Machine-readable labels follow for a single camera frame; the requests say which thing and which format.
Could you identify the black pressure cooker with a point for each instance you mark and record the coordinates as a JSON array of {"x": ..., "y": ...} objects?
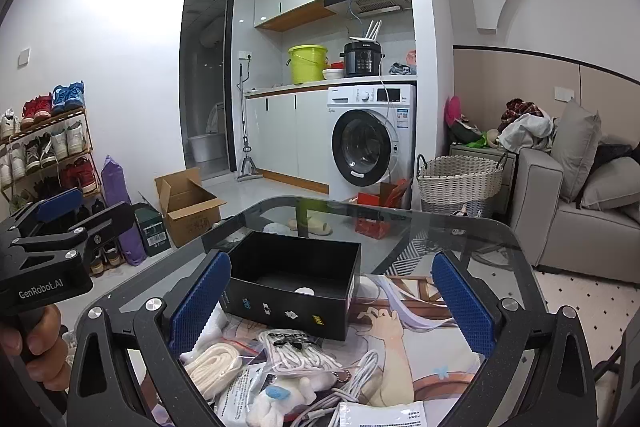
[{"x": 361, "y": 59}]

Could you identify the beige sofa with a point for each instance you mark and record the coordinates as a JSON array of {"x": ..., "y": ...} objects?
[{"x": 575, "y": 237}]

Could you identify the red open box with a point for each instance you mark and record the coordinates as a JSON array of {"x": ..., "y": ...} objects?
[{"x": 372, "y": 222}]

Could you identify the printed cartoon mat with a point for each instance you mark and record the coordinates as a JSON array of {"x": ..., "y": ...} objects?
[{"x": 400, "y": 342}]

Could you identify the grey side cabinet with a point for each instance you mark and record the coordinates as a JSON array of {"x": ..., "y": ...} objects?
[{"x": 472, "y": 152}]

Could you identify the white printed plastic packet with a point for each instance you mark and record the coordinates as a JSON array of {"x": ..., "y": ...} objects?
[{"x": 240, "y": 389}]

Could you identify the person's left hand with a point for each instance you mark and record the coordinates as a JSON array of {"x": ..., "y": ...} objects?
[{"x": 42, "y": 332}]

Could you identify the white base cabinets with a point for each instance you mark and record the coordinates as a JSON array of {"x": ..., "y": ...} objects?
[{"x": 290, "y": 132}]

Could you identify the grey flat cushion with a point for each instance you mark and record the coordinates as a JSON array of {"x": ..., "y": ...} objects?
[{"x": 615, "y": 187}]

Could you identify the white wall socket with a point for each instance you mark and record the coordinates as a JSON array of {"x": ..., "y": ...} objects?
[{"x": 562, "y": 93}]

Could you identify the black cardboard box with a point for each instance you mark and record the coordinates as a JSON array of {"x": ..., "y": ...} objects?
[{"x": 300, "y": 312}]

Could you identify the purple bag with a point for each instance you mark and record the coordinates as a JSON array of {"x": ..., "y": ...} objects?
[{"x": 117, "y": 187}]

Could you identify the cream slipper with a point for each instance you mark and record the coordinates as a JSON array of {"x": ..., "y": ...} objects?
[{"x": 310, "y": 227}]

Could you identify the white router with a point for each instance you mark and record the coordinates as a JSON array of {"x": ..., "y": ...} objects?
[{"x": 365, "y": 38}]

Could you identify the white wicker basket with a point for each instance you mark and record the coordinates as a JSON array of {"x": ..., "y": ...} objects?
[{"x": 460, "y": 182}]

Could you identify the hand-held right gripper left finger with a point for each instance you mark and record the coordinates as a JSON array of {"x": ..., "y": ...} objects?
[{"x": 200, "y": 302}]

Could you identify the grey upright cushion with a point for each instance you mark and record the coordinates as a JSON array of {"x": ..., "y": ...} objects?
[{"x": 577, "y": 147}]

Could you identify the red-edged zip bag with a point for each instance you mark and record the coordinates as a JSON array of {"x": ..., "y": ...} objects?
[{"x": 215, "y": 364}]

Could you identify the bag of white laces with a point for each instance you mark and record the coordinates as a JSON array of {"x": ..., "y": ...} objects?
[{"x": 300, "y": 352}]

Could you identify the pile of clothes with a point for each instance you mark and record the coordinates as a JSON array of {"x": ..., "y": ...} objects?
[{"x": 525, "y": 127}]

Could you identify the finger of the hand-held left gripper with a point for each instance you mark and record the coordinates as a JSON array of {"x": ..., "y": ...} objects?
[
  {"x": 102, "y": 224},
  {"x": 57, "y": 203}
]

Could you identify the dark green box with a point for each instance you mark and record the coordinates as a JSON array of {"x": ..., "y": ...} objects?
[{"x": 152, "y": 232}]

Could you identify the pink hat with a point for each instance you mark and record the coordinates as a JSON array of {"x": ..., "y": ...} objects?
[{"x": 453, "y": 109}]

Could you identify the open cardboard box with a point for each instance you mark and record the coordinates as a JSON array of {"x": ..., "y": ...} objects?
[{"x": 192, "y": 212}]

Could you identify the shoe rack with shoes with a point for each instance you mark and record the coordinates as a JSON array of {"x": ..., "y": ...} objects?
[{"x": 55, "y": 142}]

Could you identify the white and red bowls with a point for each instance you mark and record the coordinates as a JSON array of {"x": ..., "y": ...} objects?
[{"x": 334, "y": 73}]

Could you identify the white washing machine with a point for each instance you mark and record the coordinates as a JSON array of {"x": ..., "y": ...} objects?
[{"x": 372, "y": 107}]

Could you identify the dark blanket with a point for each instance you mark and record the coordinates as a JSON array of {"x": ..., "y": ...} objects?
[{"x": 612, "y": 152}]

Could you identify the yellow-green plastic bucket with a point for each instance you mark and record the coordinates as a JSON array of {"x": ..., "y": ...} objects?
[{"x": 306, "y": 67}]

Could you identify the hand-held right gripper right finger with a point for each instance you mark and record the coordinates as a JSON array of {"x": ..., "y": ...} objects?
[{"x": 462, "y": 307}]

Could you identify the flat mop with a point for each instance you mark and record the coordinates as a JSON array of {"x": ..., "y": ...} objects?
[{"x": 247, "y": 167}]

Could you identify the white paper packet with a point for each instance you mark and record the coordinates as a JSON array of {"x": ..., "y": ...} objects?
[{"x": 382, "y": 416}]

